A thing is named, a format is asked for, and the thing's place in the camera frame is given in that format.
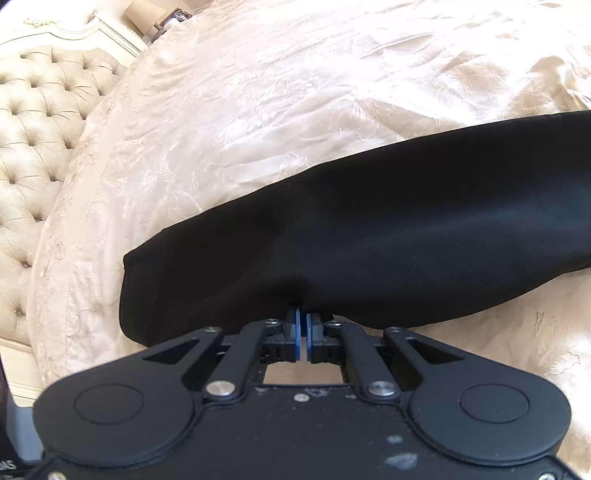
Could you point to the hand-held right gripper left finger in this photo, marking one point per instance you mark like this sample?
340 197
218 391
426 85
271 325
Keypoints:
292 334

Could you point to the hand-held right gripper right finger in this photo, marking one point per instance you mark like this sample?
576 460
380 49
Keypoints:
312 337

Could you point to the black pants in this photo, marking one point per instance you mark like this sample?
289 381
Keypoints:
369 221

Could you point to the cream satin bedspread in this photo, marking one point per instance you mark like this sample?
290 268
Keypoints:
258 101

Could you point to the cream tufted headboard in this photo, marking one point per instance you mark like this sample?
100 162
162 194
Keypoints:
41 106

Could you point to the beige table lamp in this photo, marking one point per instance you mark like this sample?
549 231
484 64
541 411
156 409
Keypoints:
144 16

